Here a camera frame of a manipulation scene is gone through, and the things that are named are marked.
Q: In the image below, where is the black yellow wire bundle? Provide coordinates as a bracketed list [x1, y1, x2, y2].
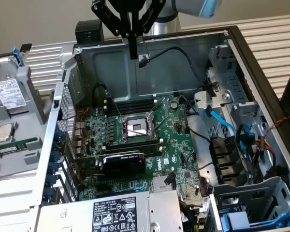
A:
[178, 199, 210, 232]

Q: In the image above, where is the black round wire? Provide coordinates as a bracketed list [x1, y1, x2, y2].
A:
[185, 100, 212, 143]

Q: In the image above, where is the black plastic block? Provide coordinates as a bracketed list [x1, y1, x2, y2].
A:
[74, 19, 105, 45]

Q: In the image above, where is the black graphics card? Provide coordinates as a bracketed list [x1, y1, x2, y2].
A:
[72, 151, 147, 180]

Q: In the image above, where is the black expansion slot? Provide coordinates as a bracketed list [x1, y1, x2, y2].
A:
[96, 184, 113, 192]

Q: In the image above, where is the open grey PC case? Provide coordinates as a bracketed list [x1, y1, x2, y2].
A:
[30, 25, 290, 232]

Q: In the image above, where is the multicolour SATA power wire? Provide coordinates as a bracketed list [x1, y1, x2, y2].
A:
[253, 135, 289, 177]

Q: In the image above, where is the blue SATA wire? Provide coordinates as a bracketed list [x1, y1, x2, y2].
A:
[235, 123, 256, 170]
[203, 105, 236, 132]

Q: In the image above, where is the grey parts rack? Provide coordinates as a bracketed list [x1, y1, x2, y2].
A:
[0, 65, 54, 181]

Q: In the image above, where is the silver power supply unit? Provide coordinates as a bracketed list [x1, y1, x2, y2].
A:
[37, 189, 184, 232]

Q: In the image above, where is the hard disk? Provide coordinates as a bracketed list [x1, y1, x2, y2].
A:
[0, 46, 31, 115]

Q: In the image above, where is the CPU socket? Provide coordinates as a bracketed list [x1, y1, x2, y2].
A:
[119, 112, 158, 144]

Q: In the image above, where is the black looped wire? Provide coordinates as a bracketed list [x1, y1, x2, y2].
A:
[93, 83, 112, 107]

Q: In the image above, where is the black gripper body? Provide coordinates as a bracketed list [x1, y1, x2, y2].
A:
[106, 0, 158, 13]

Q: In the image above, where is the thin metal locking lever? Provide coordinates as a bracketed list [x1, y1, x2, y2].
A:
[152, 117, 166, 135]
[107, 94, 123, 120]

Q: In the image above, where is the red black twisted wire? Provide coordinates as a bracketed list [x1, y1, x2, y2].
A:
[260, 116, 290, 143]

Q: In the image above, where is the black wire with plug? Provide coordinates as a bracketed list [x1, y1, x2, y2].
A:
[138, 46, 208, 87]

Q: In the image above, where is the silver CPU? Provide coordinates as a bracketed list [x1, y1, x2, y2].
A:
[0, 124, 15, 143]

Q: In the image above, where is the silver metal drive cage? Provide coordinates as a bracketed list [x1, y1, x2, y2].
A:
[193, 44, 269, 145]

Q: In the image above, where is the thin black wire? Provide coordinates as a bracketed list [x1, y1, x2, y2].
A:
[140, 36, 152, 63]

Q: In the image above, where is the green RAM stick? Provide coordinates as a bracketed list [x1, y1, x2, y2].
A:
[0, 137, 38, 155]

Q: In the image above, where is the black RAM slot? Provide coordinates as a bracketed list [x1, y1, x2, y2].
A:
[101, 137, 164, 150]
[102, 100, 158, 116]
[103, 94, 158, 109]
[103, 145, 164, 157]

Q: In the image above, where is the black flat plug wire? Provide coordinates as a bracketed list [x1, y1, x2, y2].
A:
[164, 172, 177, 190]

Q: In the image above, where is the metal socket cover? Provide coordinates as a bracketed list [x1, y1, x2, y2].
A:
[146, 97, 169, 121]

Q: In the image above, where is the silver chipset heatsink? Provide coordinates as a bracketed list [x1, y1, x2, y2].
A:
[151, 175, 174, 193]

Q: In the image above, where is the dark blue round knob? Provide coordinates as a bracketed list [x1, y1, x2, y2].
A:
[49, 150, 61, 162]
[50, 139, 62, 151]
[47, 161, 60, 174]
[43, 187, 55, 199]
[53, 128, 65, 140]
[45, 174, 58, 187]

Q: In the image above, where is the black cable strap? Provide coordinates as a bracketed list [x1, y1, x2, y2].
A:
[202, 81, 219, 98]

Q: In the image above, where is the blue plastic disk carrier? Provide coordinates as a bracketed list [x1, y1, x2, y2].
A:
[219, 202, 290, 230]

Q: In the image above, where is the black plastic fan shroud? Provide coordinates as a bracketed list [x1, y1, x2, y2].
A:
[208, 135, 248, 187]

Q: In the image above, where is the green motherboard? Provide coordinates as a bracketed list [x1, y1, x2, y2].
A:
[72, 94, 210, 215]

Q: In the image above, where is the thin red wire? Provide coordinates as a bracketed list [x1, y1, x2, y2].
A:
[61, 108, 90, 121]

